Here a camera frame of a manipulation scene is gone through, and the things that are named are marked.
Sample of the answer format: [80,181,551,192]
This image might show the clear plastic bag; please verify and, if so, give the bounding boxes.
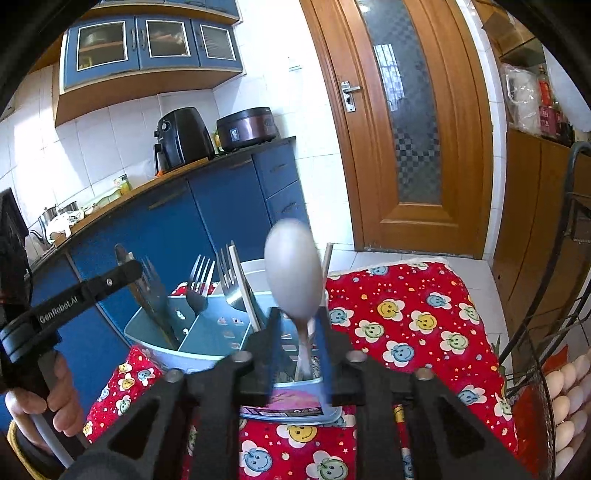
[501,64,542,136]

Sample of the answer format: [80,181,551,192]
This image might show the dark rice cooker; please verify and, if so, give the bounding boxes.
[215,106,280,152]

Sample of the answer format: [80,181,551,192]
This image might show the red smiley flower tablecloth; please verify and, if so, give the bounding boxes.
[83,260,519,480]

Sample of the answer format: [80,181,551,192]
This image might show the blue kitchen base cabinet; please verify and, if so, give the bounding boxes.
[28,136,315,386]

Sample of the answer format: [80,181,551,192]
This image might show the pile of white eggs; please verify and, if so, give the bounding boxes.
[544,350,591,480]

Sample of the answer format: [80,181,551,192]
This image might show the wooden side cabinet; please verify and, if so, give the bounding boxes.
[471,0,591,335]

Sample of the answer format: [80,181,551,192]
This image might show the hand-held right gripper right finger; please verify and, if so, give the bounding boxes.
[316,308,534,480]

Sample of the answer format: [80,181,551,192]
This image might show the black wire rack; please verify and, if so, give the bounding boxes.
[498,141,591,480]

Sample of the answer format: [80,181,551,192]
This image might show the small metal fork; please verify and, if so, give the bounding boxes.
[186,255,216,315]

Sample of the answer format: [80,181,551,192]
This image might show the blue wall cabinet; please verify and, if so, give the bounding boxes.
[53,0,245,128]

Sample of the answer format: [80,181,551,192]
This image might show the light blue plastic utensil holder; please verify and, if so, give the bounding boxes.
[124,257,345,428]

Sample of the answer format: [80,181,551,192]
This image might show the metal door handle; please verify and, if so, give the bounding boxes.
[340,80,362,113]

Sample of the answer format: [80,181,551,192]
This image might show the white plastic spoon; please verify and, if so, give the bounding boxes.
[263,218,323,384]

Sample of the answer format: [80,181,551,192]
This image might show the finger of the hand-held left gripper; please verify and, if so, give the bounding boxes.
[87,259,145,302]

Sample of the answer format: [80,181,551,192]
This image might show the red label bottles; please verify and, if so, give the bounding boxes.
[537,66,577,143]

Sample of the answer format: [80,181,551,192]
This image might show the wooden door with glass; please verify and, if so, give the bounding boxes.
[299,0,494,260]

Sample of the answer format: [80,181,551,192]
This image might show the person's left hand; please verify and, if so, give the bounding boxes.
[7,353,86,457]

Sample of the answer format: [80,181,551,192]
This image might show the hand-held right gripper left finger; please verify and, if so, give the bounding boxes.
[76,307,289,480]

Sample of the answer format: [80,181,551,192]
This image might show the black air fryer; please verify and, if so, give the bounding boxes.
[154,107,216,174]

